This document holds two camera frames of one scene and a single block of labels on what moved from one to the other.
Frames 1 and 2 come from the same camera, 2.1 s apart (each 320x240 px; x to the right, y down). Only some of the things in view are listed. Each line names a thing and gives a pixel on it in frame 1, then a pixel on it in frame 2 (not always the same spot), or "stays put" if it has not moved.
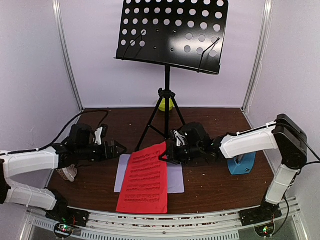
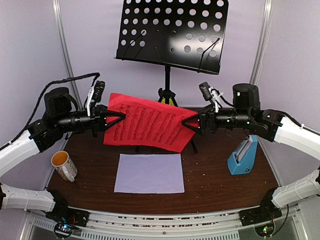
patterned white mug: x=68 y=173 stays put
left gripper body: x=97 y=155 to x=95 y=121
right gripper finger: x=168 y=156 to x=197 y=117
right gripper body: x=180 y=156 to x=210 y=116
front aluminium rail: x=212 y=225 stays put
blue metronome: x=241 y=164 stays put
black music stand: x=184 y=34 stays put
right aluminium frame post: x=267 y=20 stays put
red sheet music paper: x=145 y=188 to x=147 y=124
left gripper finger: x=114 y=149 to x=115 y=114
